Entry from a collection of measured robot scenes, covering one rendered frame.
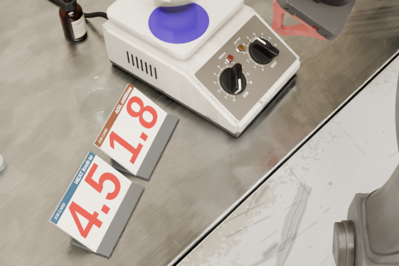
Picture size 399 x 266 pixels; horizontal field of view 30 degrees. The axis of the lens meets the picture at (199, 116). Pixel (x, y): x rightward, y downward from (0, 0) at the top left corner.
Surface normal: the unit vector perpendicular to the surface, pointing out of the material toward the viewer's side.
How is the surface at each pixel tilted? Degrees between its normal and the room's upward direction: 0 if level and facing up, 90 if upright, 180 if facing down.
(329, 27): 30
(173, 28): 0
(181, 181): 0
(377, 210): 80
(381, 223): 82
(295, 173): 0
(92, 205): 40
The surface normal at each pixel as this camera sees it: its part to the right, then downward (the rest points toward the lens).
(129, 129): 0.58, -0.29
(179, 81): -0.61, 0.64
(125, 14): -0.03, -0.61
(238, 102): 0.37, -0.29
